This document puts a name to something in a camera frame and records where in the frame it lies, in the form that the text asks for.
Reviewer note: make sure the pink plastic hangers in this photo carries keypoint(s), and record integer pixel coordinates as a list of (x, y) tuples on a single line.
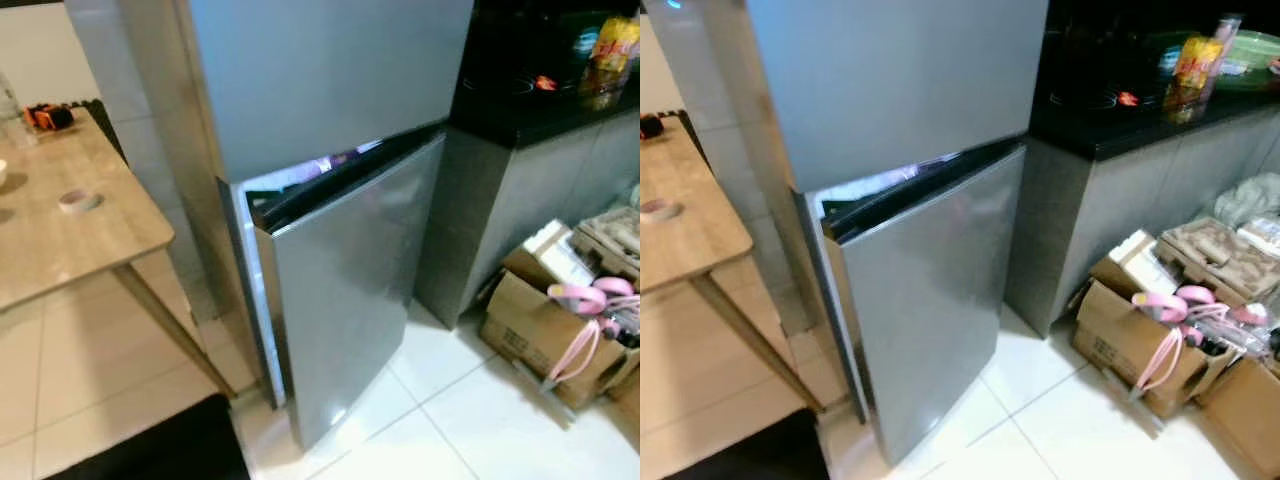
[(585, 297), (1185, 300)]

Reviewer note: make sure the light wooden table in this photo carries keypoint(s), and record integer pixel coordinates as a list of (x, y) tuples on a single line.
[(690, 240), (60, 240)]

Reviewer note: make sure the yellow snack bag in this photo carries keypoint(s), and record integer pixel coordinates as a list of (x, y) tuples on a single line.
[(612, 50), (1197, 65)]

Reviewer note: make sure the large cardboard box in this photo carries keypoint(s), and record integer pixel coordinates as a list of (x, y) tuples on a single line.
[(1110, 335), (520, 330)]

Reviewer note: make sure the white topped cardboard box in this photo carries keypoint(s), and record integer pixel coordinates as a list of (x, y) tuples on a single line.
[(1140, 262), (550, 250)]

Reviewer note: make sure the small cardboard box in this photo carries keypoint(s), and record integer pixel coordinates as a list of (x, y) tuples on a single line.
[(628, 395), (1245, 405)]

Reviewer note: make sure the grey egg carton tray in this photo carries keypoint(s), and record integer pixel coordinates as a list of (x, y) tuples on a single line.
[(610, 240), (1215, 255)]

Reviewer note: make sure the orange black device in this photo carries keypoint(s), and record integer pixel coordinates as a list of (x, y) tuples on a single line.
[(652, 127), (50, 118)]

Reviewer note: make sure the green bowl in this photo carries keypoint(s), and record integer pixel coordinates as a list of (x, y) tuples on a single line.
[(1255, 55)]

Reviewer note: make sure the grey kitchen counter cabinet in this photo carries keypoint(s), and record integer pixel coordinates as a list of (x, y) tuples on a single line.
[(1100, 200), (500, 200)]

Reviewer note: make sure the tape roll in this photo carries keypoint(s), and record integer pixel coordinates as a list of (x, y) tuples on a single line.
[(658, 210), (80, 201)]

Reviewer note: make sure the crumpled clear plastic bag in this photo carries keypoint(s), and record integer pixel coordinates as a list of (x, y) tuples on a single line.
[(1250, 200)]

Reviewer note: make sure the black floor mat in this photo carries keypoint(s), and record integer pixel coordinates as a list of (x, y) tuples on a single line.
[(760, 455), (170, 450)]

